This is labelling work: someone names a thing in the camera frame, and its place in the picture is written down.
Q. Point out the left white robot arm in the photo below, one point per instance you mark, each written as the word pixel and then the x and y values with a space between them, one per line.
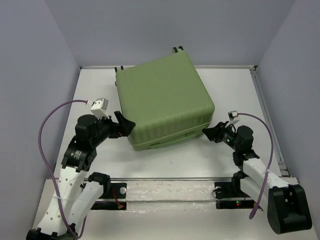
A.
pixel 75 191

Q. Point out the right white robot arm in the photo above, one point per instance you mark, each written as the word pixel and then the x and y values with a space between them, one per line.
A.
pixel 285 204

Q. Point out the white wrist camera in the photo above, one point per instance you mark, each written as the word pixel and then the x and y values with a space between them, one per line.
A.
pixel 99 108
pixel 233 118

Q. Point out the green hard-shell suitcase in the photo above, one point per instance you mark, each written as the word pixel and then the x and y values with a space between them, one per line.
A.
pixel 165 98

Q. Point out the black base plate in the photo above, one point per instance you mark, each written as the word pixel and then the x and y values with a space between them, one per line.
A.
pixel 227 198
pixel 114 200

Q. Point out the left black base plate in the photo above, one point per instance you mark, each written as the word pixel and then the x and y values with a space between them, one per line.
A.
pixel 114 200

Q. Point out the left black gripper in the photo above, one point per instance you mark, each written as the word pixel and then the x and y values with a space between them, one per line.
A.
pixel 127 126

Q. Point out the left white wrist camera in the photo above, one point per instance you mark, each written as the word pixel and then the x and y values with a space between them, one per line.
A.
pixel 99 108

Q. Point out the aluminium rail across table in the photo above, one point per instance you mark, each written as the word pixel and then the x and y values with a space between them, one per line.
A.
pixel 116 179

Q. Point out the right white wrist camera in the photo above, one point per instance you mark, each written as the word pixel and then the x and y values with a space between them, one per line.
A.
pixel 233 118

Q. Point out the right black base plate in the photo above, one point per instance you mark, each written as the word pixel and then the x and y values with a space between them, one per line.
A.
pixel 227 198

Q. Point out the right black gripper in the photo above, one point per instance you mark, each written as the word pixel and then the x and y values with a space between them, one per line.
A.
pixel 214 132

